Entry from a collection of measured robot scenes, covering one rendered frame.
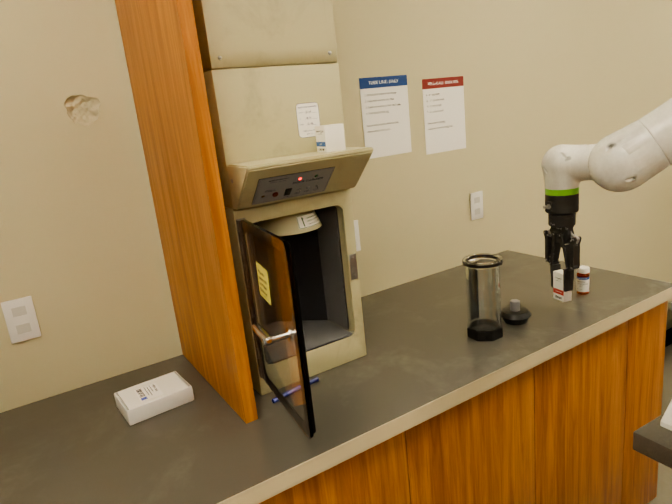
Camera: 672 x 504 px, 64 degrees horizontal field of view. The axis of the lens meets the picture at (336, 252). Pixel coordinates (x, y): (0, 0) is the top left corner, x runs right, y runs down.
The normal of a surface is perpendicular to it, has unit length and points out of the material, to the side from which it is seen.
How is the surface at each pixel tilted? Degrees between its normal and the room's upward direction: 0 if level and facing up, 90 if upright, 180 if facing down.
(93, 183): 90
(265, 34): 90
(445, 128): 90
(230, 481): 0
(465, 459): 90
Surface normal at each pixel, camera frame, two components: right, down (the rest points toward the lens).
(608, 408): 0.53, 0.16
